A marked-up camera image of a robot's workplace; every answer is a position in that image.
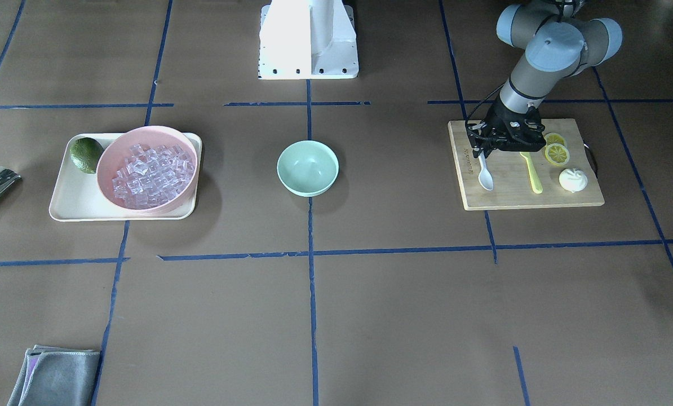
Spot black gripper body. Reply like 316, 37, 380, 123
486, 99, 542, 142

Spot white plastic spoon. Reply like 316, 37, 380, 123
478, 160, 494, 192

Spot clear ice cubes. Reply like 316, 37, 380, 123
110, 143, 196, 210

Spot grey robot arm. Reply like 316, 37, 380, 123
465, 1, 623, 158

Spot mint green bowl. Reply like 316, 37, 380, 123
276, 140, 340, 197

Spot pink bowl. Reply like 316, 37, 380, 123
95, 126, 202, 220

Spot lemon slice upper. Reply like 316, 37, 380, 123
543, 132, 566, 146

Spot lemon slice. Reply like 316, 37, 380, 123
543, 142, 570, 166
543, 132, 566, 146

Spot bamboo cutting board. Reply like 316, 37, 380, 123
448, 118, 605, 210

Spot lemon slice lower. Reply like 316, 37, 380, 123
543, 142, 570, 166

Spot yellow plastic knife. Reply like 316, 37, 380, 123
520, 152, 543, 195

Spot white steamed bun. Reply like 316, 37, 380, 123
558, 169, 588, 193

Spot green lime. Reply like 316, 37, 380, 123
69, 137, 105, 174

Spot cream plastic tray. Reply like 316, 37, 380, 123
48, 132, 197, 223

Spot folded grey cloth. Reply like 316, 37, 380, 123
6, 345, 100, 405

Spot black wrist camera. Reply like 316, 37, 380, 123
465, 122, 546, 158

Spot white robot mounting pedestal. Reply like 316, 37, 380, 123
258, 1, 360, 80

